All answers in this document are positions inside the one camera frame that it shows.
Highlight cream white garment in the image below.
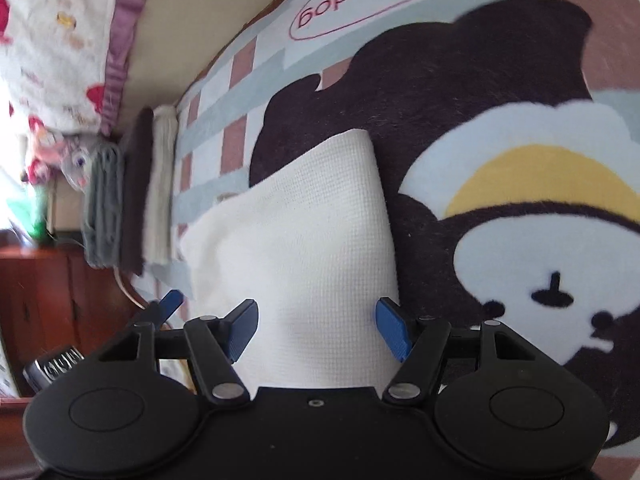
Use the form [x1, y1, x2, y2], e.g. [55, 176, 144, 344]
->
[180, 129, 399, 392]

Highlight cream folded cloth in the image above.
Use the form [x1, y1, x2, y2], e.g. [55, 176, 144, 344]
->
[142, 105, 178, 266]

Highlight red-brown wooden drawer cabinet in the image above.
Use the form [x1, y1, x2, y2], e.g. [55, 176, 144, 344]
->
[1, 246, 146, 400]

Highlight grey folded towel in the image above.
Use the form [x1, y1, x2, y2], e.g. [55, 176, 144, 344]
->
[81, 143, 125, 269]

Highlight beige nightstand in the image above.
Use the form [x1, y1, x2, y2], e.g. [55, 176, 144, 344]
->
[47, 176, 85, 235]

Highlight dark brown folded cloth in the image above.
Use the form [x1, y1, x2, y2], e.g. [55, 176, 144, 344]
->
[118, 107, 154, 275]

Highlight green plastic bag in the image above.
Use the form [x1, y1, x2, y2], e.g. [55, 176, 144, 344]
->
[6, 184, 51, 248]

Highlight grey bunny plush toy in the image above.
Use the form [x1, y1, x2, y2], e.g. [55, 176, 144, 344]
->
[51, 133, 106, 193]

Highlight pink plush toy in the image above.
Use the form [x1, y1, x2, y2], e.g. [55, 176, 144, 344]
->
[24, 124, 67, 185]

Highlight checkered floor rug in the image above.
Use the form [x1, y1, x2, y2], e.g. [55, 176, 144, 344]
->
[138, 0, 639, 479]

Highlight cartoon quilt with purple ruffle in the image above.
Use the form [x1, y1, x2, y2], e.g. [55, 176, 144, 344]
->
[1, 0, 146, 134]

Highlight beige bed base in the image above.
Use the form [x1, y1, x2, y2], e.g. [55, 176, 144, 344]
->
[116, 0, 274, 131]

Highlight white cable on floor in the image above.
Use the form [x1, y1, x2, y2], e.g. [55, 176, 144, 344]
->
[112, 263, 147, 311]

